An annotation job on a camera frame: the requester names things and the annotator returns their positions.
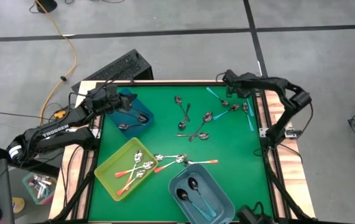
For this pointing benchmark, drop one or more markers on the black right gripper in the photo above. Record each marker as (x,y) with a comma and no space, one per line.
(237,84)

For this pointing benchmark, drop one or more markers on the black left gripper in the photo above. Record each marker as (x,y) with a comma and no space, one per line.
(105,99)

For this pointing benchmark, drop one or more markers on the dark metal spoon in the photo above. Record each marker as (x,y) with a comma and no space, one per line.
(178,99)
(142,118)
(208,116)
(182,125)
(123,126)
(204,136)

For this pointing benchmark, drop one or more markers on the grey-blue plastic bin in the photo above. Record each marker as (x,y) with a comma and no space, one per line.
(217,199)

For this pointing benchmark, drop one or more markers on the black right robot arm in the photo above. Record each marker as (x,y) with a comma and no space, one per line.
(267,83)

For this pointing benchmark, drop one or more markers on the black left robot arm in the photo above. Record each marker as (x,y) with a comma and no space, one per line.
(56,133)

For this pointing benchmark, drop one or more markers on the dark blue plastic bin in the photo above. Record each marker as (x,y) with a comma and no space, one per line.
(133,132)

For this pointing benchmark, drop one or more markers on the black perforated computer case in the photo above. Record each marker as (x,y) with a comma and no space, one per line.
(118,67)

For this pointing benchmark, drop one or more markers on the grey connector box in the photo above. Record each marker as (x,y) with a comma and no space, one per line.
(290,132)

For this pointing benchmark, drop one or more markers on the yellow-green plastic bin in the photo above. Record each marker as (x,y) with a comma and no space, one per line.
(108,174)

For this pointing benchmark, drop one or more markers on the black desk bar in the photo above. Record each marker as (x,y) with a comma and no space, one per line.
(25,169)

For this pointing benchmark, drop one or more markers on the black round floor base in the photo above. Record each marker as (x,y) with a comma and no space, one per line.
(47,4)

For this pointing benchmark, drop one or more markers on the teal tray of small parts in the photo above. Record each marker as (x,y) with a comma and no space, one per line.
(25,183)

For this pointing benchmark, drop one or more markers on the yellow round disc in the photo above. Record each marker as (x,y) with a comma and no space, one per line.
(18,205)

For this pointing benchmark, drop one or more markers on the silver angle bracket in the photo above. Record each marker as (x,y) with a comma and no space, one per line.
(262,132)
(96,133)

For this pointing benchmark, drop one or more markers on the black diagonal frame strut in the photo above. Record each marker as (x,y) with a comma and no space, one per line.
(289,199)
(74,199)

